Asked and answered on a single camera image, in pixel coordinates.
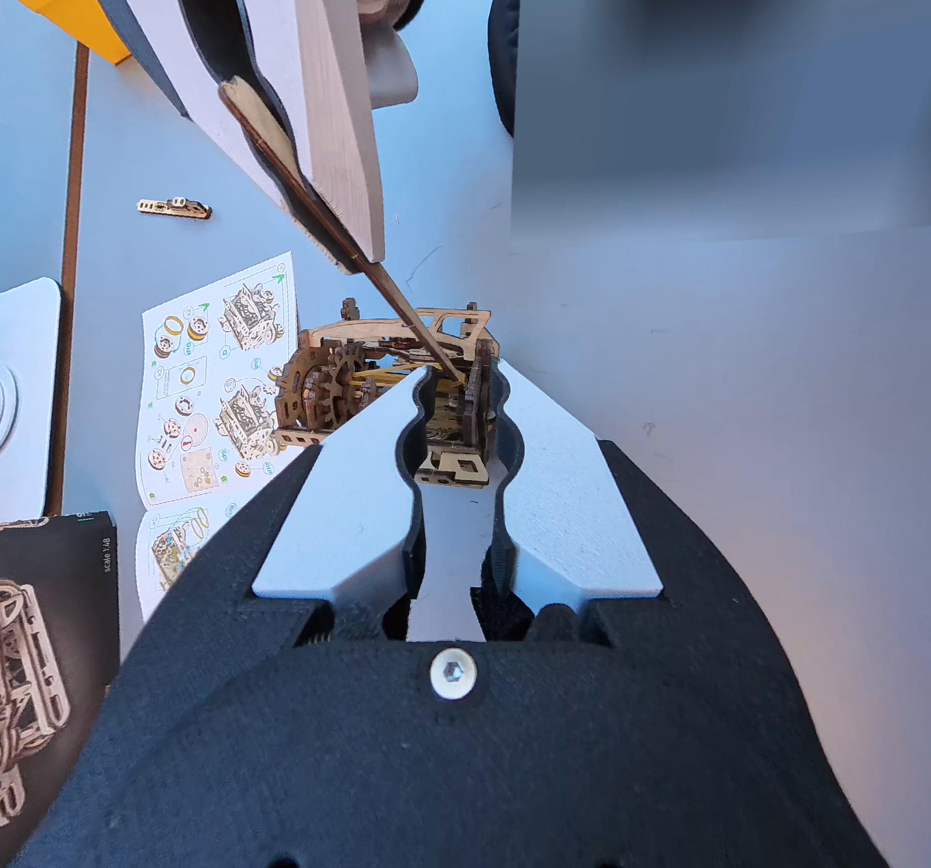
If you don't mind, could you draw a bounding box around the brown wooden strip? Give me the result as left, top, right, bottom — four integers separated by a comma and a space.
45, 42, 90, 517

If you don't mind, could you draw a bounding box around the white instruction booklet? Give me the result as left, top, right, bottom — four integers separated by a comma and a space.
134, 251, 301, 622

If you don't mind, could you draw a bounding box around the thin wooden stick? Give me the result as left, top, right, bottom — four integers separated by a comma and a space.
220, 75, 468, 385

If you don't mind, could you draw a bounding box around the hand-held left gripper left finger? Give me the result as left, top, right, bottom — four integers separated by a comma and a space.
252, 365, 426, 622

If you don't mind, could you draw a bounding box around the black product box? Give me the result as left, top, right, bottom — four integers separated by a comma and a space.
0, 512, 121, 847

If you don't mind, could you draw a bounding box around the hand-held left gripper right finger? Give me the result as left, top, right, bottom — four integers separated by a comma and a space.
480, 359, 665, 618

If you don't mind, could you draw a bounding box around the black chair back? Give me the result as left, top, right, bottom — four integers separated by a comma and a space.
486, 0, 525, 140

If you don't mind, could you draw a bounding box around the wooden mechanical model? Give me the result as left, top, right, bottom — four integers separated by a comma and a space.
271, 297, 504, 491

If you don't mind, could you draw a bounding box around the small wooden model part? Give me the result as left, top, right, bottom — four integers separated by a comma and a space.
137, 196, 213, 221

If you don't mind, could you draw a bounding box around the white tray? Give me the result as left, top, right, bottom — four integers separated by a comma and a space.
0, 277, 63, 520

